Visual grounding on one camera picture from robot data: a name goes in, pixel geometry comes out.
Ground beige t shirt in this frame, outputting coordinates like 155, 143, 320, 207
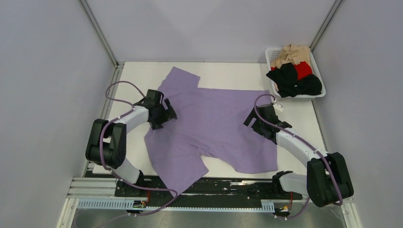
270, 44, 311, 68

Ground white slotted cable duct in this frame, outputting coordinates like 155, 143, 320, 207
77, 199, 275, 213

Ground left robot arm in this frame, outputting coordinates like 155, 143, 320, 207
85, 89, 177, 196

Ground left aluminium corner post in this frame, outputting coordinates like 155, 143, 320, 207
78, 0, 119, 68

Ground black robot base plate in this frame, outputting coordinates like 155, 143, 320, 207
114, 175, 303, 208

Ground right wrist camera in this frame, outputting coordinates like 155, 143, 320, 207
272, 103, 284, 112

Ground purple t shirt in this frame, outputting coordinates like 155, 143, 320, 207
144, 67, 278, 193

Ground aluminium corner post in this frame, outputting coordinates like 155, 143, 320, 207
78, 0, 119, 68
310, 0, 344, 52

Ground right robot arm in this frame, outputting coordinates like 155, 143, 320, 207
244, 104, 354, 208

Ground aluminium frame rail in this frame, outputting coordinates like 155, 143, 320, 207
64, 177, 354, 204

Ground right aluminium corner post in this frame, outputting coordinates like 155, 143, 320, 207
310, 0, 344, 52

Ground black t shirt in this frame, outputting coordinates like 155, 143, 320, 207
266, 62, 323, 98

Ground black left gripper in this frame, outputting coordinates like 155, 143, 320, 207
149, 99, 176, 130

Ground red t shirt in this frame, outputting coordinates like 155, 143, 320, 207
267, 62, 313, 83

